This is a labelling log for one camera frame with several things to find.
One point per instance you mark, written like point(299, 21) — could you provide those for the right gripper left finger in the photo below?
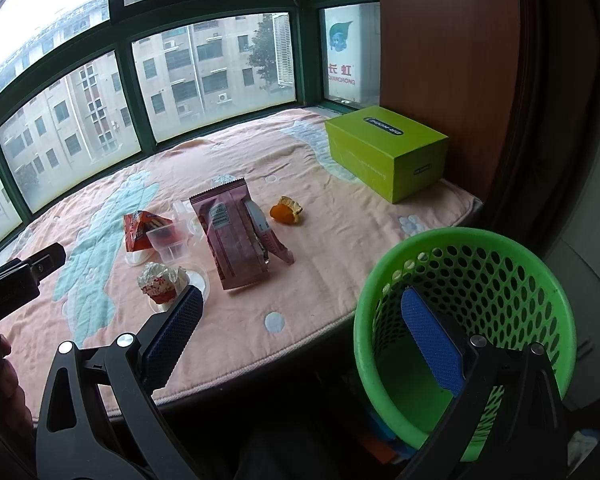
point(75, 439)

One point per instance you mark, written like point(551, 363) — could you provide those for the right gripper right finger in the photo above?
point(525, 440)

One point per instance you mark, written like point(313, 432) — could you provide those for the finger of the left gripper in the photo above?
point(20, 279)

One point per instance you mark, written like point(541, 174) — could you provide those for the red snack wrapper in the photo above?
point(137, 225)

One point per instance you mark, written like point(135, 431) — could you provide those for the foil wrapper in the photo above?
point(162, 283)

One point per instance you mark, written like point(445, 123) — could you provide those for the clear plastic cup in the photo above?
point(173, 241)

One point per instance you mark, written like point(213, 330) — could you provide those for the maroon snack bag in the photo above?
point(238, 235)

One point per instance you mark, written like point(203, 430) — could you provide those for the orange peel piece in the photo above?
point(286, 211)

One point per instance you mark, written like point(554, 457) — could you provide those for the person's left hand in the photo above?
point(15, 416)

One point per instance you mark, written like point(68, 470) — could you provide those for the green perforated waste basket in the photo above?
point(481, 283)

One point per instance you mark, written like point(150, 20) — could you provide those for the pink quilted blanket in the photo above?
point(280, 237)

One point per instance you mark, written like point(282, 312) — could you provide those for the lime green cardboard box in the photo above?
point(390, 153)

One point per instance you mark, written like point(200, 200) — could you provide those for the brown wooden cabinet panel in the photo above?
point(452, 66)

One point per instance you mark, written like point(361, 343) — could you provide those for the green window frame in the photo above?
point(88, 87)

